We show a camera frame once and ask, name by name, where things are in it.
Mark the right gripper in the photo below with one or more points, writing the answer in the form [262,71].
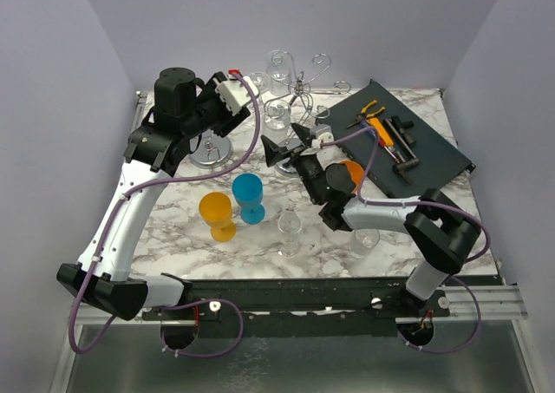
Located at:
[274,153]

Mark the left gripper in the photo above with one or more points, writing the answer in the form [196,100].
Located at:
[229,121]

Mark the clear wine glass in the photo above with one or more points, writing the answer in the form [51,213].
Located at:
[277,115]
[279,71]
[363,242]
[290,226]

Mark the tall chrome glass rack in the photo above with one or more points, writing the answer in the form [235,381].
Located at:
[302,92]

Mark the tall clear flute glass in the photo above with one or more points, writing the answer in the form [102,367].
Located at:
[261,80]

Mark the clear wine glass front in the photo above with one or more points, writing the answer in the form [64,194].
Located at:
[290,226]

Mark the orange plastic goblet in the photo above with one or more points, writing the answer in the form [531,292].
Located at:
[356,176]

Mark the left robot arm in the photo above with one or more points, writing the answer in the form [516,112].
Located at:
[184,108]

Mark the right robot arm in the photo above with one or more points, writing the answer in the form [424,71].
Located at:
[443,232]

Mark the small chrome glass rack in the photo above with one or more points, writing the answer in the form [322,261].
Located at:
[213,151]

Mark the blue plastic goblet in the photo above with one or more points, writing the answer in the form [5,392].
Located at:
[247,190]

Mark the yellow plastic goblet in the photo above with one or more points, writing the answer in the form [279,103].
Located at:
[216,210]

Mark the yellow utility knife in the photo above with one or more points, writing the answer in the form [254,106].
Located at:
[385,138]

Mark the blue red screwdriver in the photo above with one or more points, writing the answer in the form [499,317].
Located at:
[374,133]

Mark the black metal tool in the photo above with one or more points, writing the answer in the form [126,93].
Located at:
[401,126]

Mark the dark flat equipment box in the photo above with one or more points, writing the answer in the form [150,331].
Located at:
[439,161]

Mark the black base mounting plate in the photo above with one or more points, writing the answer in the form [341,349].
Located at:
[310,307]

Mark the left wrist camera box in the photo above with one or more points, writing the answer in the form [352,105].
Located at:
[233,93]

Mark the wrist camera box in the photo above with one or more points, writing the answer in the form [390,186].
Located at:
[233,93]
[321,136]

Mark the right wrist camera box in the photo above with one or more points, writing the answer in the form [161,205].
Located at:
[321,136]

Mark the yellow handled pliers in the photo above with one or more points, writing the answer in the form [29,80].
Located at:
[367,112]

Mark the aluminium rail frame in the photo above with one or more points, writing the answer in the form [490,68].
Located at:
[180,323]

